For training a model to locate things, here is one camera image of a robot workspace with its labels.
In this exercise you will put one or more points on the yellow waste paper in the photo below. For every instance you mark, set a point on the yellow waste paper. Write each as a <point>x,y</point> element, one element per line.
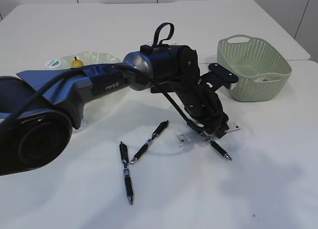
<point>266,78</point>

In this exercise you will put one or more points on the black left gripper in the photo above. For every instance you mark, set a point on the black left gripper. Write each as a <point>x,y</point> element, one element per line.
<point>202,104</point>

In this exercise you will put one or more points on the black pen middle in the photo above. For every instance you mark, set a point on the black pen middle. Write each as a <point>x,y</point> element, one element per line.
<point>161,127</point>

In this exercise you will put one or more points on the clear water bottle green label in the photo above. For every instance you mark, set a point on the clear water bottle green label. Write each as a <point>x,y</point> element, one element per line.
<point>56,64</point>

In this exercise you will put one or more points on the clear plastic ruler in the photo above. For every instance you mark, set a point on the clear plastic ruler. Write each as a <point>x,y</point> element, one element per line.
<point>194,137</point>

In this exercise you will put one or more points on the black pen on ruler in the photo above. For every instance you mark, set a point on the black pen on ruler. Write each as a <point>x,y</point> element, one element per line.
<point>218,148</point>

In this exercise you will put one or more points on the green woven plastic basket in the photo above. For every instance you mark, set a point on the green woven plastic basket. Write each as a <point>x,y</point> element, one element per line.
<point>248,58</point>

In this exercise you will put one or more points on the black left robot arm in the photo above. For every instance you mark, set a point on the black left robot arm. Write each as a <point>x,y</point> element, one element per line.
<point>40,109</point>

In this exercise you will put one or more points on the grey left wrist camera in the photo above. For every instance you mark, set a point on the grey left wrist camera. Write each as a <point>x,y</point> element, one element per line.
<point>218,76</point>

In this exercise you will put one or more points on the pale green wavy plate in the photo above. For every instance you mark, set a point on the pale green wavy plate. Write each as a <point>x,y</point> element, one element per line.
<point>91,58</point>

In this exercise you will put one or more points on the black square pen holder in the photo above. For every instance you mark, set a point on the black square pen holder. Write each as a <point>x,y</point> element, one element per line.
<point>162,87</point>

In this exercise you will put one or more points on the black pen front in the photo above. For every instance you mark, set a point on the black pen front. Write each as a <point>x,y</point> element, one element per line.
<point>126,173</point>

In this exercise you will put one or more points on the yellow pear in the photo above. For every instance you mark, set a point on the yellow pear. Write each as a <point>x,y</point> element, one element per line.
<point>76,63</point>

